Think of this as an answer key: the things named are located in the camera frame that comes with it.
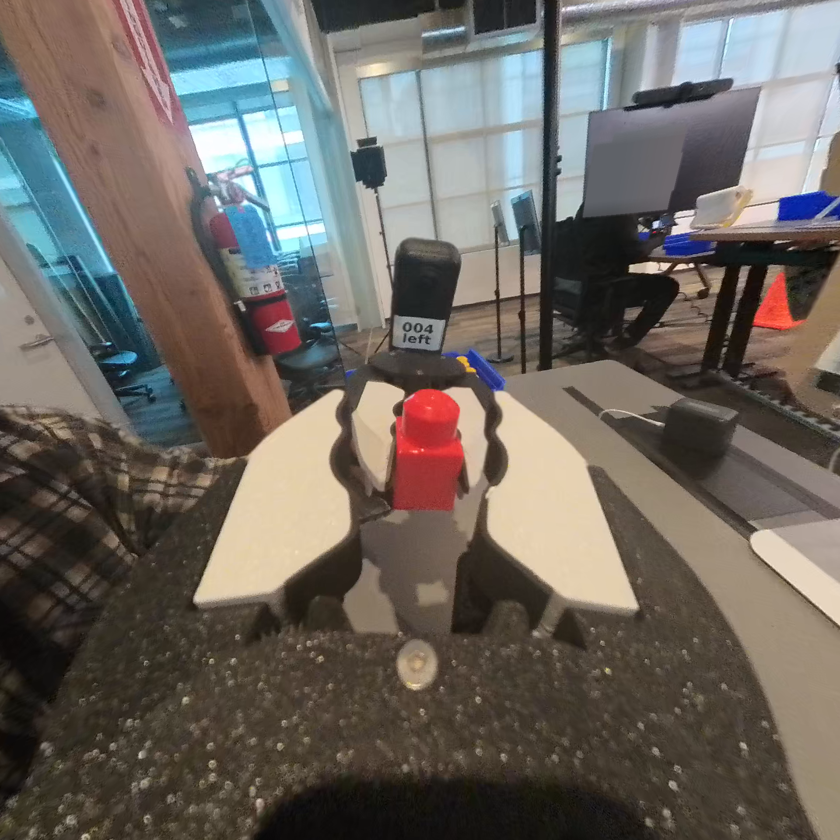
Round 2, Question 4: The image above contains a blue plastic bin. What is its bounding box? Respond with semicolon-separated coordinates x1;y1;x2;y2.
446;349;508;392

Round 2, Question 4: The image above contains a black studio light stand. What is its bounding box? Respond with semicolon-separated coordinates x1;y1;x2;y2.
350;136;395;345

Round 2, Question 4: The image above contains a red wall sign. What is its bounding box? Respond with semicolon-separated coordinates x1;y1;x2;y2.
113;0;177;127

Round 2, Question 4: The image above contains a black webcam bar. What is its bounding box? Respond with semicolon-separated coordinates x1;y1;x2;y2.
631;77;735;108

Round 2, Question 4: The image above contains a black office chair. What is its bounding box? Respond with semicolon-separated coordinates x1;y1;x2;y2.
274;320;345;398
88;340;158;404

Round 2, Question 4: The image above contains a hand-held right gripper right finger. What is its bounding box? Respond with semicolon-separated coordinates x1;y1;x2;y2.
471;390;642;621

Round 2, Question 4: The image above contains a blue storage bin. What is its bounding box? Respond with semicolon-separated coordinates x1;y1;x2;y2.
777;192;840;222
661;231;718;256

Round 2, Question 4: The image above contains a red fire extinguisher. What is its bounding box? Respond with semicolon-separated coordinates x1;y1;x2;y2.
189;159;304;358

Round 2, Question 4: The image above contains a white plastic device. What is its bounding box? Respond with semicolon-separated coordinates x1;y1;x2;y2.
689;185;753;231

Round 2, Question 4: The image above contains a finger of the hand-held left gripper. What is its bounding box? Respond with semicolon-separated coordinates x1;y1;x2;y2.
458;386;490;494
351;381;403;497

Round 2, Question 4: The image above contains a black pole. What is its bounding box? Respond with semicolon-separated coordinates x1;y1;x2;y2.
537;0;564;373

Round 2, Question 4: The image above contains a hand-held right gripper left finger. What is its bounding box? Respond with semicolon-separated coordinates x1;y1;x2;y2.
193;387;363;608

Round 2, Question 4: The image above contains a wooden office desk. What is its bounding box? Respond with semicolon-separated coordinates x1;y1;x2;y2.
626;218;840;391

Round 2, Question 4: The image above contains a black computer monitor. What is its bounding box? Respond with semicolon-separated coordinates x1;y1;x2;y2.
581;85;763;219

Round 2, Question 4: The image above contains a white cable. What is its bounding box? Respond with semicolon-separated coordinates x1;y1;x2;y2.
599;408;669;429

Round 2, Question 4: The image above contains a person's left forearm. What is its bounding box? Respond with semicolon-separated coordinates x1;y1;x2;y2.
0;405;249;798

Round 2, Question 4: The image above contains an orange traffic cone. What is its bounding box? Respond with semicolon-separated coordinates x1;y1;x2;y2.
752;271;806;331

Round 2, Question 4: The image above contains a dark grey box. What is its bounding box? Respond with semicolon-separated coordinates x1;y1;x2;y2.
661;397;740;458

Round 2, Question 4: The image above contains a red mega block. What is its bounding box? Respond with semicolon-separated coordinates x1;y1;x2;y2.
392;388;465;511

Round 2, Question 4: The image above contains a tablet floor stand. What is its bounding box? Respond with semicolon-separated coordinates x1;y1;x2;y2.
490;199;516;364
511;189;544;368

